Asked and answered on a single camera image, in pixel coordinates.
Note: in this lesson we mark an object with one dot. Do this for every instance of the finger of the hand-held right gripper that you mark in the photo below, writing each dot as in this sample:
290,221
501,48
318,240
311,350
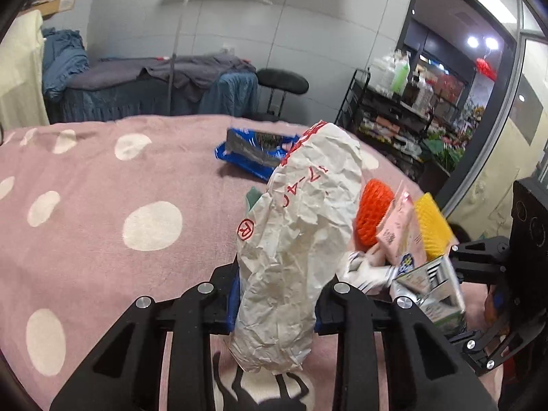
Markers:
481,349
483,257

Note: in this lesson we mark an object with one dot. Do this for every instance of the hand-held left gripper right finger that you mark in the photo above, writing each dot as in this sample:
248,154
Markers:
344,308

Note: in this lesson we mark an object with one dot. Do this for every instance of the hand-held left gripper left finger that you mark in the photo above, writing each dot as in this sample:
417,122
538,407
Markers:
201,308

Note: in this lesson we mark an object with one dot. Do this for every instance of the yellow foam fruit net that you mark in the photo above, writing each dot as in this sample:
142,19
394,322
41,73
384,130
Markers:
432,227

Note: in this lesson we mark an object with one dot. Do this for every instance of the white paper bag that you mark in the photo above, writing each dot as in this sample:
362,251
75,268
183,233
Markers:
295,244

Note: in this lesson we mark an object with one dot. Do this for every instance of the pink snack packet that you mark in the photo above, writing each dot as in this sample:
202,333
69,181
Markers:
398,235

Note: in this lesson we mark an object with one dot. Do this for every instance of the teal paper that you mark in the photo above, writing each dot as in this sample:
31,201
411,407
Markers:
254,199

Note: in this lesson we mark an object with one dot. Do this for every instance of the white and silver wrapper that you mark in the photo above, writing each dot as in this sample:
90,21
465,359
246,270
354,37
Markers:
364,272

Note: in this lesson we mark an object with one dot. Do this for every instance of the green and white milk carton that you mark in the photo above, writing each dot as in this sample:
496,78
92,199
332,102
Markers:
432,295

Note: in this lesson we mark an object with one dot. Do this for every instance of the potted green plant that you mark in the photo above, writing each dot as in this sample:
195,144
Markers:
445,150

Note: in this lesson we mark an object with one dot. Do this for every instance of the pink polka-dot blanket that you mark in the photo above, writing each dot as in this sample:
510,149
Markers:
107,180

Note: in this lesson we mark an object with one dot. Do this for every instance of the blue snack packet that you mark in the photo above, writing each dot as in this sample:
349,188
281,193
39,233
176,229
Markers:
252,150

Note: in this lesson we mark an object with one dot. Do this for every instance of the red lantern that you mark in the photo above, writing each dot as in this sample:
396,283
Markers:
487,68

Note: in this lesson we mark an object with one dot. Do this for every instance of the green plastic bottle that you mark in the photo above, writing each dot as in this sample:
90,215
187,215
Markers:
401,75

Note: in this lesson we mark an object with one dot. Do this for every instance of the bed with blue cover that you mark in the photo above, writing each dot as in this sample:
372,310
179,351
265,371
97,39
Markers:
128,98

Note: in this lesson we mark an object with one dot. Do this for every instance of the black stool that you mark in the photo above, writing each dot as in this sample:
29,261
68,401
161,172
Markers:
282,81

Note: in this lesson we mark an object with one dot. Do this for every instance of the grey cloth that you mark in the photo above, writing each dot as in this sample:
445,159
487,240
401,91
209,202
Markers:
188,70

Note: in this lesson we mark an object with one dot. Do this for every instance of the white curved pole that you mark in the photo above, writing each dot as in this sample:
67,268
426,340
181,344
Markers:
175,51

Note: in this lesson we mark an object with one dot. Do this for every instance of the pile of blue clothing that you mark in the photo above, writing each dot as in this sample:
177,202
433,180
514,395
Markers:
62,58

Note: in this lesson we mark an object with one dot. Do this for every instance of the cream fabric cover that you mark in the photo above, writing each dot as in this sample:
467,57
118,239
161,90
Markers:
19,72

